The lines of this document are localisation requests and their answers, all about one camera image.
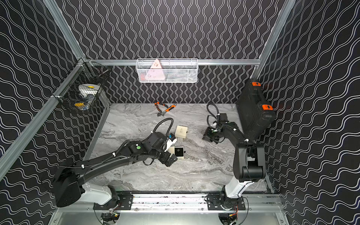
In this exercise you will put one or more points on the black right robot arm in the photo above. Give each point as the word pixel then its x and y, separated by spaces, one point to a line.
pixel 248 163

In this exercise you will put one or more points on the orange black pliers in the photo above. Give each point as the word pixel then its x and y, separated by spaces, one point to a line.
pixel 159 105

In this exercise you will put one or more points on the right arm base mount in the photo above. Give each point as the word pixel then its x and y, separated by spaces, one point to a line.
pixel 225 202

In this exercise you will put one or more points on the pink triangular card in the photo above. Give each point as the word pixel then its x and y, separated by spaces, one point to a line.
pixel 156 72

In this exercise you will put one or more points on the black wire corner basket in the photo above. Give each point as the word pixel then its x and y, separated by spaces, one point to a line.
pixel 83 92

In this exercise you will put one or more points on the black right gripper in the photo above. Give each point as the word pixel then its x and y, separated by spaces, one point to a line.
pixel 206 136

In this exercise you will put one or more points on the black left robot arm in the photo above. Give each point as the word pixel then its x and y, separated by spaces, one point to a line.
pixel 69 180

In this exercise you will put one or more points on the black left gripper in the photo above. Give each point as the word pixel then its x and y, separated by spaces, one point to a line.
pixel 168 159

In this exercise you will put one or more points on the orange handled adjustable wrench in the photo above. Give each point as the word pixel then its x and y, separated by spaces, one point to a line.
pixel 162 113

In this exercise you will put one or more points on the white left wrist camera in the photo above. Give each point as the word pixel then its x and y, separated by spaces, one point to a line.
pixel 171 140

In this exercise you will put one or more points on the black plastic tool case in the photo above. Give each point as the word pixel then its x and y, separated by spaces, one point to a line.
pixel 255 112

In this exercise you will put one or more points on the white wire wall basket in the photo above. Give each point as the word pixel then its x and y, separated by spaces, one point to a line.
pixel 175 70

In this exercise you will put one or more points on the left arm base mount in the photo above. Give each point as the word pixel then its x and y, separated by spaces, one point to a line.
pixel 118 202

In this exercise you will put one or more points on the cream jewelry box sleeve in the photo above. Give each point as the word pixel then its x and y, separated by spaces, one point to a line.
pixel 181 131

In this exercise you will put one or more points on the aluminium front rail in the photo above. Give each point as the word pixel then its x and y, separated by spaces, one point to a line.
pixel 182 203

